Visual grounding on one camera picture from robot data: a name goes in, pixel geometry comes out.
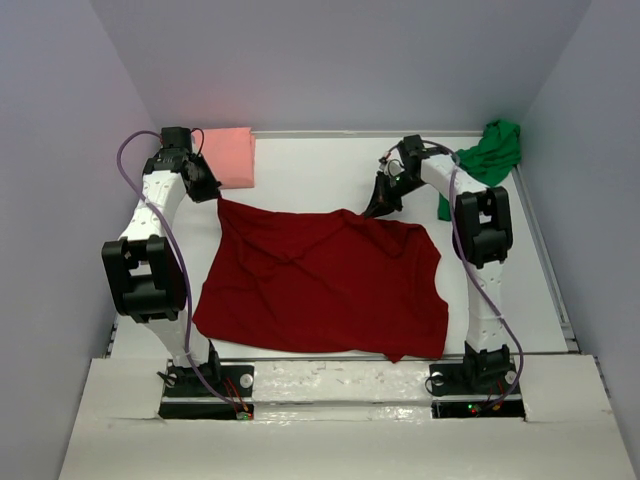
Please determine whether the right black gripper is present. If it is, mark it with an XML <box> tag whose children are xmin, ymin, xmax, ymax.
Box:
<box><xmin>363</xmin><ymin>171</ymin><xmax>426</xmax><ymax>222</ymax></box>

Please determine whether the red t shirt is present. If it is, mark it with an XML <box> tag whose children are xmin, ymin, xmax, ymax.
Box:
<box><xmin>194</xmin><ymin>200</ymin><xmax>449</xmax><ymax>362</ymax></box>

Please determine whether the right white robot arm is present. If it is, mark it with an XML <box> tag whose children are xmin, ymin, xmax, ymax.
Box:
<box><xmin>364</xmin><ymin>148</ymin><xmax>517</xmax><ymax>397</ymax></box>

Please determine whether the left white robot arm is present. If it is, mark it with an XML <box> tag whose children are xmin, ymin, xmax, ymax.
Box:
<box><xmin>101</xmin><ymin>147</ymin><xmax>222</xmax><ymax>398</ymax></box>

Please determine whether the folded pink t shirt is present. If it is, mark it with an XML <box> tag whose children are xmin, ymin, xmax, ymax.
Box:
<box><xmin>202</xmin><ymin>127</ymin><xmax>256</xmax><ymax>190</ymax></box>

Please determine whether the green t shirt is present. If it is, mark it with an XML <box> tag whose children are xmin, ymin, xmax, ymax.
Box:
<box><xmin>437</xmin><ymin>119</ymin><xmax>522</xmax><ymax>221</ymax></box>

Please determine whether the white front cover board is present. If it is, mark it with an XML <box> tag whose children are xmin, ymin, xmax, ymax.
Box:
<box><xmin>61</xmin><ymin>355</ymin><xmax>634</xmax><ymax>479</ymax></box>

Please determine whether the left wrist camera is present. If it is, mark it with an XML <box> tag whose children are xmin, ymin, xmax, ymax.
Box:
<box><xmin>160</xmin><ymin>126</ymin><xmax>193</xmax><ymax>152</ymax></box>

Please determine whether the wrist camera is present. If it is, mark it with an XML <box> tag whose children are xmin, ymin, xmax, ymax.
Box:
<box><xmin>160</xmin><ymin>126</ymin><xmax>193</xmax><ymax>152</ymax></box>
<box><xmin>398</xmin><ymin>134</ymin><xmax>424</xmax><ymax>157</ymax></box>

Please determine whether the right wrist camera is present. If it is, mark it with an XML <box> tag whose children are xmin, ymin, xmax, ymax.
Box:
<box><xmin>398</xmin><ymin>134</ymin><xmax>424</xmax><ymax>157</ymax></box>

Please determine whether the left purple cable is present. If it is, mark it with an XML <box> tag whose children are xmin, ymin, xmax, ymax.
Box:
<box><xmin>115</xmin><ymin>128</ymin><xmax>251</xmax><ymax>416</ymax></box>

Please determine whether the purple cable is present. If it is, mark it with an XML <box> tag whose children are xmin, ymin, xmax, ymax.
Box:
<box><xmin>379</xmin><ymin>142</ymin><xmax>524</xmax><ymax>414</ymax></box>
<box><xmin>115</xmin><ymin>128</ymin><xmax>251</xmax><ymax>416</ymax></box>

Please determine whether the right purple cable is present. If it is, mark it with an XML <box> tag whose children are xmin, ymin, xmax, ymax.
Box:
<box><xmin>379</xmin><ymin>142</ymin><xmax>524</xmax><ymax>414</ymax></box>

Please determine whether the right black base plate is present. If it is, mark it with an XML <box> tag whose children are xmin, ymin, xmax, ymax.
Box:
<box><xmin>424</xmin><ymin>362</ymin><xmax>526</xmax><ymax>419</ymax></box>

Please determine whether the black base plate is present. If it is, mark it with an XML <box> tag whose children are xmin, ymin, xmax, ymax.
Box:
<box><xmin>424</xmin><ymin>362</ymin><xmax>526</xmax><ymax>419</ymax></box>
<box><xmin>157</xmin><ymin>362</ymin><xmax>255</xmax><ymax>421</ymax></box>

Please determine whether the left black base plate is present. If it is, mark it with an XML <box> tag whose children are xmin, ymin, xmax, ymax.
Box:
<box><xmin>157</xmin><ymin>362</ymin><xmax>255</xmax><ymax>421</ymax></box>

